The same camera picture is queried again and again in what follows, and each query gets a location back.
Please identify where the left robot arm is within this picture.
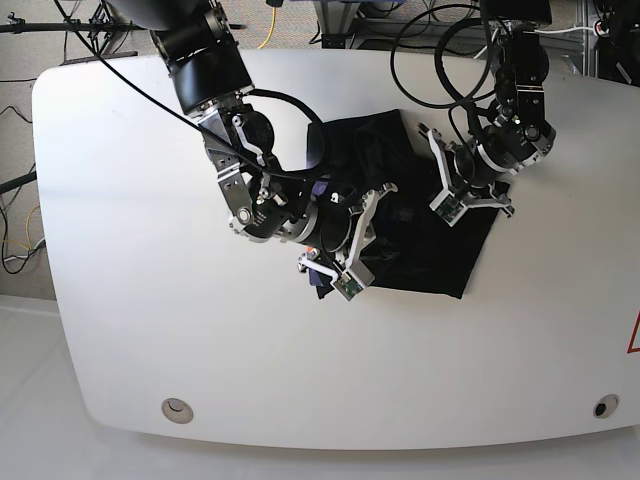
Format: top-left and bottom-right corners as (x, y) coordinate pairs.
(455, 1), (556, 189)

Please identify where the grey metal frame base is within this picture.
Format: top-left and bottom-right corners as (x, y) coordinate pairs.
(309, 1), (480, 50)

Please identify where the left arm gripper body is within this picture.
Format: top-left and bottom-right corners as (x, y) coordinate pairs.
(452, 121), (556, 186)

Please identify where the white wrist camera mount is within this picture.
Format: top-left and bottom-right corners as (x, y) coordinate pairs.
(298, 182), (398, 301)
(417, 123), (515, 227)

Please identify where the black T-shirt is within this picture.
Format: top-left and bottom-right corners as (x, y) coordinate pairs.
(325, 110), (499, 298)

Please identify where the grommet hole with dark plug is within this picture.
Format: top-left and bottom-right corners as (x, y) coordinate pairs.
(593, 394), (620, 419)

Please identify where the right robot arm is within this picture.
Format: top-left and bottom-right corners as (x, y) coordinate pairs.
(113, 1), (376, 263)

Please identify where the yellow cable at left edge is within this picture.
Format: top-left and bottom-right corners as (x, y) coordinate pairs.
(0, 204), (47, 261)

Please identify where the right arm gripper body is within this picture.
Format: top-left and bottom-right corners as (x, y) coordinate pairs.
(289, 190), (380, 265)

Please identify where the empty silver grommet hole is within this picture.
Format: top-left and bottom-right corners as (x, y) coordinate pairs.
(161, 398), (194, 425)

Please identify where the yellow cable on floor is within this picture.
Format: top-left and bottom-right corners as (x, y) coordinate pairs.
(257, 0), (285, 50)

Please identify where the black tripod stand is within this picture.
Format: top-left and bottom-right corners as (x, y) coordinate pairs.
(1, 1), (143, 55)

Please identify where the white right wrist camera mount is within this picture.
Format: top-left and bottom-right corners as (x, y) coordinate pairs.
(298, 182), (398, 301)

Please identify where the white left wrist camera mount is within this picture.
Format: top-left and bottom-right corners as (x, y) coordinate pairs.
(417, 123), (515, 227)

